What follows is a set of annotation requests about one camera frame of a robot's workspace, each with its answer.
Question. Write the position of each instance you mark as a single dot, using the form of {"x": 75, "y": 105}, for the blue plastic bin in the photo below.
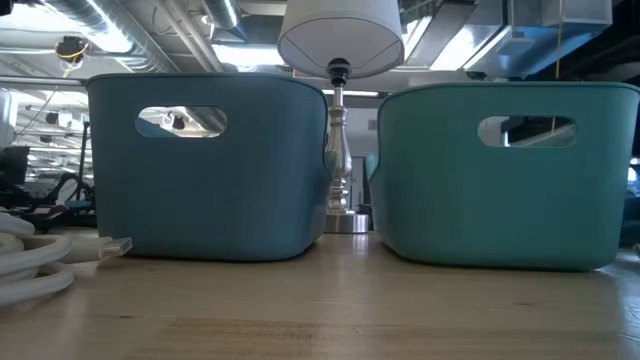
{"x": 210, "y": 200}

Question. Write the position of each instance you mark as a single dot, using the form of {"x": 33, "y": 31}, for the teal green plastic bin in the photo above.
{"x": 500, "y": 210}

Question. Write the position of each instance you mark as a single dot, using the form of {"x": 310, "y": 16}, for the white shade silver table lamp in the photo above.
{"x": 340, "y": 30}

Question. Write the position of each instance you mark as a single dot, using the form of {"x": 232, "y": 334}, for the yellow black ceiling device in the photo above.
{"x": 72, "y": 49}

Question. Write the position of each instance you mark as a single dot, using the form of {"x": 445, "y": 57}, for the black background monitor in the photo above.
{"x": 12, "y": 165}

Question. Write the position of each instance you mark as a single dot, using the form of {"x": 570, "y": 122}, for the silver ceiling duct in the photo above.
{"x": 125, "y": 35}

